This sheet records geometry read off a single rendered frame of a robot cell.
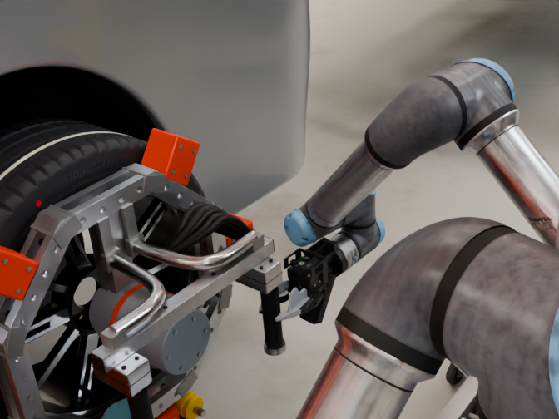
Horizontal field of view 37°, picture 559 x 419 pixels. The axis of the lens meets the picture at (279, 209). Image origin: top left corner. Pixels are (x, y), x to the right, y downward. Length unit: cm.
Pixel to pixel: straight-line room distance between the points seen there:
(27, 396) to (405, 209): 237
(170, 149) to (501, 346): 107
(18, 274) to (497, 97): 84
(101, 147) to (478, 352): 108
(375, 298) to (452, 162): 335
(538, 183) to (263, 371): 157
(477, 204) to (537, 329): 307
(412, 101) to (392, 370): 74
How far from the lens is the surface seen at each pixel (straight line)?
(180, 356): 155
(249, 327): 295
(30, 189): 150
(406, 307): 65
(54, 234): 144
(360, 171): 144
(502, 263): 62
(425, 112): 134
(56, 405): 178
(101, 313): 160
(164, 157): 159
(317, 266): 162
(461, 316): 62
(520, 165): 140
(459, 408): 150
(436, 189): 376
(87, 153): 155
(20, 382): 152
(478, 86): 141
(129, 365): 136
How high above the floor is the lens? 180
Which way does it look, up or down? 30 degrees down
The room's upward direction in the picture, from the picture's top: 5 degrees counter-clockwise
